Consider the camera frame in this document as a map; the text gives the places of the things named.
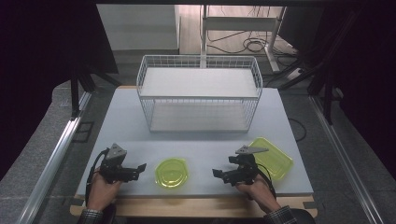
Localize black floor cables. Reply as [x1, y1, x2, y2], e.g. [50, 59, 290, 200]
[205, 29, 301, 60]

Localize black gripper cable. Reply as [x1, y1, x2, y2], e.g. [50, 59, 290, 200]
[256, 162, 277, 201]
[84, 147, 111, 207]

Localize black metal stand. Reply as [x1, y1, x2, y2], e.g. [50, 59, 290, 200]
[68, 60, 123, 121]
[277, 8, 345, 126]

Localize rectangular yellow-green plastic tray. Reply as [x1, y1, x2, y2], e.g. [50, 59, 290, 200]
[247, 136, 295, 182]

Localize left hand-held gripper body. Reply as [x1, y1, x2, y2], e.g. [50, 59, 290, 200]
[98, 143, 140, 185]

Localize aluminium frame rail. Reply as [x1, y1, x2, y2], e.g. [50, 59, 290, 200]
[16, 91, 93, 224]
[308, 94, 380, 224]

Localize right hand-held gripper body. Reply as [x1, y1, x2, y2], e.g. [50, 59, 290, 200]
[229, 145, 270, 187]

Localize white wire shelf rack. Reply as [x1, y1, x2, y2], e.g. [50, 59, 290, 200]
[135, 54, 264, 134]

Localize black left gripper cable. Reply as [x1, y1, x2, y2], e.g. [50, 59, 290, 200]
[84, 147, 111, 207]

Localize black cable loop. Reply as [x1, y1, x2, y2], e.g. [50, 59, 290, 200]
[287, 117, 308, 144]

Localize white power strip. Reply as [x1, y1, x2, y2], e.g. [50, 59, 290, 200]
[285, 67, 305, 82]

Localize dark curtain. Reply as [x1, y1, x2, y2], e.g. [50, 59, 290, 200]
[0, 0, 120, 182]
[320, 0, 396, 173]

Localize white metal desk frame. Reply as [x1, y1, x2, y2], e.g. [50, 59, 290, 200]
[200, 4, 288, 74]

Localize white cabinet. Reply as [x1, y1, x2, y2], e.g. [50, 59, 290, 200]
[95, 4, 182, 52]

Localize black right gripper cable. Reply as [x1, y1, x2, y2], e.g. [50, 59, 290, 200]
[256, 162, 277, 201]

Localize person's left hand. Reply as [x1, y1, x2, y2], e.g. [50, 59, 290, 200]
[86, 169, 123, 213]

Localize person's right hand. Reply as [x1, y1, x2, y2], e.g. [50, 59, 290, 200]
[234, 173, 282, 215]

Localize round yellow-green plastic dish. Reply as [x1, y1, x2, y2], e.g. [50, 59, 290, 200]
[154, 157, 190, 189]

